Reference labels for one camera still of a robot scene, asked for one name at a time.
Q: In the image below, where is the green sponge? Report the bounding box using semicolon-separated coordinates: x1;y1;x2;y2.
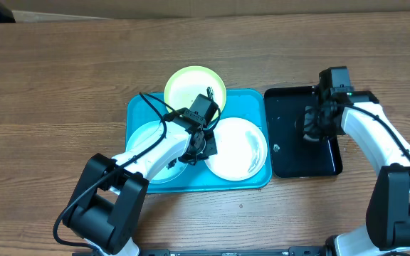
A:
303;106;320;142

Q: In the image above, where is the white plate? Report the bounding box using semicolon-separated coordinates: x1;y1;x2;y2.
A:
205;117;268;181

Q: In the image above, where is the yellow-green plate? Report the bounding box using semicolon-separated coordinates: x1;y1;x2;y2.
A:
164;66;226;111

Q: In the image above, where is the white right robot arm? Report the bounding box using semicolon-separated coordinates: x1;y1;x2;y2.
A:
295;91;410;256

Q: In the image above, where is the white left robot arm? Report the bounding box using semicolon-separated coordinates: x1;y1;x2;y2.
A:
53;108;218;255

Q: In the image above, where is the blue plastic tray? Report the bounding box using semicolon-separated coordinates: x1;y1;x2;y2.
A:
126;89;272;193

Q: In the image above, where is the black plastic tray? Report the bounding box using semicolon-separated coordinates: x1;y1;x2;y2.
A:
264;86;343;178

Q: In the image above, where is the light blue plate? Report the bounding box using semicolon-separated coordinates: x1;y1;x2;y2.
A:
126;121;186;183

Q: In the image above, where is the brown cardboard backdrop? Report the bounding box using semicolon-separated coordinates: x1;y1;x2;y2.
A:
1;0;410;19

